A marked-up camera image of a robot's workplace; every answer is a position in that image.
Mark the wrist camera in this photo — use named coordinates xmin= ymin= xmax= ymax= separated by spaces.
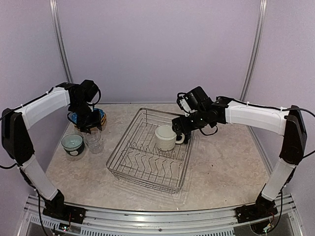
xmin=176 ymin=86 xmax=213 ymax=117
xmin=80 ymin=80 xmax=101 ymax=106

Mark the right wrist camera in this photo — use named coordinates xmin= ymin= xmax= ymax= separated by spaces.
xmin=176 ymin=86 xmax=213 ymax=117

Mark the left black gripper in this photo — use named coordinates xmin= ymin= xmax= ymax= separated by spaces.
xmin=71 ymin=100 xmax=102 ymax=133

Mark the blue polka dot plate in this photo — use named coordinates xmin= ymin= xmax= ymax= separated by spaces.
xmin=67 ymin=108 xmax=106 ymax=124

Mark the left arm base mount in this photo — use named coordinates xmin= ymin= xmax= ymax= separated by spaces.
xmin=43 ymin=205 xmax=87 ymax=224

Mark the clear glass tumbler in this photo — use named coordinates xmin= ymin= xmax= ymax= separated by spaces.
xmin=83 ymin=128 xmax=101 ymax=146
xmin=87 ymin=141 xmax=103 ymax=154

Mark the cream ribbed mug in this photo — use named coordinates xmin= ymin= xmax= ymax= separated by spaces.
xmin=155 ymin=125 xmax=185 ymax=151

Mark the yellow polka dot plate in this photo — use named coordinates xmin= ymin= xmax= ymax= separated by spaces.
xmin=68 ymin=109 xmax=107 ymax=127
xmin=74 ymin=116 xmax=107 ymax=131

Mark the right aluminium frame post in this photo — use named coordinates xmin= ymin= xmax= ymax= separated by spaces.
xmin=240 ymin=0 xmax=268 ymax=101

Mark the metal wire dish rack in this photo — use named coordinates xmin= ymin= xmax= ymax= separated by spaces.
xmin=106 ymin=108 xmax=192 ymax=193

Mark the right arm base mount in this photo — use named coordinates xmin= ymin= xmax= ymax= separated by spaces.
xmin=235 ymin=204 xmax=278 ymax=223

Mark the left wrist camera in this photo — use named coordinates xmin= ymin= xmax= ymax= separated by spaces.
xmin=80 ymin=80 xmax=101 ymax=106

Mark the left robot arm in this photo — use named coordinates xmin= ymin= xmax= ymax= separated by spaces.
xmin=0 ymin=80 xmax=102 ymax=219

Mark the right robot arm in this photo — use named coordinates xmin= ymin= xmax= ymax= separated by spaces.
xmin=172 ymin=94 xmax=307 ymax=218

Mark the teal and white bowl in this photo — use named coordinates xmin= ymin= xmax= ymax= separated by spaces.
xmin=64 ymin=143 xmax=85 ymax=156

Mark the left aluminium frame post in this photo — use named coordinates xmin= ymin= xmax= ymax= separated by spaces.
xmin=49 ymin=0 xmax=73 ymax=83

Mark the pale striped bowl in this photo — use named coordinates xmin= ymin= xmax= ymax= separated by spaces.
xmin=61 ymin=134 xmax=83 ymax=151

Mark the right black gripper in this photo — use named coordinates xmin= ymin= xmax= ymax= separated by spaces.
xmin=173 ymin=109 xmax=208 ymax=135

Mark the aluminium frame post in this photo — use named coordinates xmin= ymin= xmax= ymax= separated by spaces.
xmin=240 ymin=0 xmax=268 ymax=101
xmin=49 ymin=0 xmax=73 ymax=83

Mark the aluminium front rail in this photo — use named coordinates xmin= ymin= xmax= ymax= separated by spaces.
xmin=17 ymin=199 xmax=303 ymax=236

